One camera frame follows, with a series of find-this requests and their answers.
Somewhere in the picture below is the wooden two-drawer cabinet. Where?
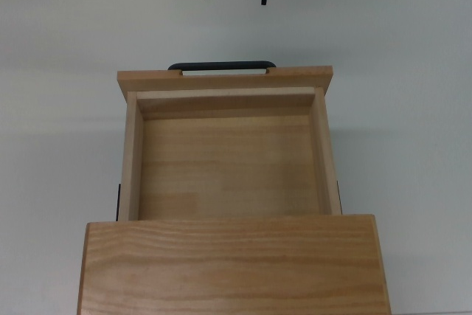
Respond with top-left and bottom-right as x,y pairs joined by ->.
76,213 -> 392,315

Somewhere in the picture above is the wooden drawer with black handle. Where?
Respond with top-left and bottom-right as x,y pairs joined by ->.
114,60 -> 344,221

